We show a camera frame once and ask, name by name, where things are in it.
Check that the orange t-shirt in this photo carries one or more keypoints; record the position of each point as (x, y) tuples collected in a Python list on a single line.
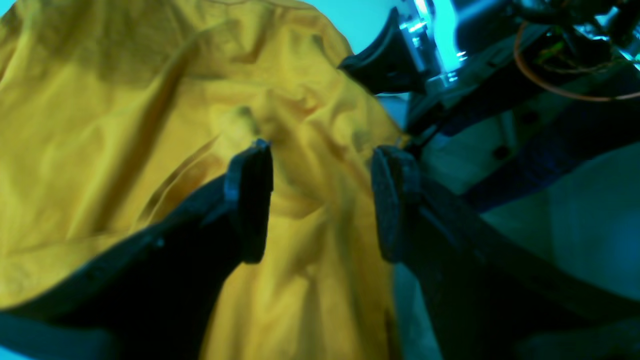
[(113, 111)]

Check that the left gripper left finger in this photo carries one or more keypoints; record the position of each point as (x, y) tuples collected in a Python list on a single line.
[(150, 296)]

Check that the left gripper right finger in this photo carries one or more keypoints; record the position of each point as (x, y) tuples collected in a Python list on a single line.
[(487, 297)]

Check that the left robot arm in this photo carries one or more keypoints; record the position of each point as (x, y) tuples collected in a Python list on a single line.
[(446, 64)]

